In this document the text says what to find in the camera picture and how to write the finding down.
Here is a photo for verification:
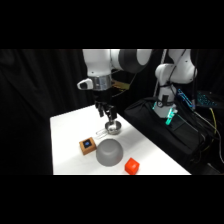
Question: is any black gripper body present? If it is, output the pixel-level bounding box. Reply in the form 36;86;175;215
92;88;115;112

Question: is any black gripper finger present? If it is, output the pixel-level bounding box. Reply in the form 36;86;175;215
97;105;105;118
106;105;117;121

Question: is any grey upturned bowl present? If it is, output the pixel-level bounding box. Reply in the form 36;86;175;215
95;138;124;167

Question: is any small silver metal pot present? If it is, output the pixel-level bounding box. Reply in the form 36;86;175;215
95;120;123;138

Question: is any tan wooden object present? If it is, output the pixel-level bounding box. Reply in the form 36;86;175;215
110;80;130;92

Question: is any wooden block with blue dot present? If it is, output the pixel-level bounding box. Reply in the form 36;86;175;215
78;136;98;156

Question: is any black robot stand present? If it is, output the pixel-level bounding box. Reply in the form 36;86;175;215
123;97;224;175

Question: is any orange cube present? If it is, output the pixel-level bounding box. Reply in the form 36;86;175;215
124;157;140;175

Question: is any black curtain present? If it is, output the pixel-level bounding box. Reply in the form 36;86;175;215
0;49;224;176

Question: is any blue lit electronics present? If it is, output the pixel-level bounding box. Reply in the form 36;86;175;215
177;88;219;109

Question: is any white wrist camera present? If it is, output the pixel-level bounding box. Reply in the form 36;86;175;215
76;78;94;91

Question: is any yellow cable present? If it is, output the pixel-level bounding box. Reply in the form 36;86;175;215
193;107;222;152

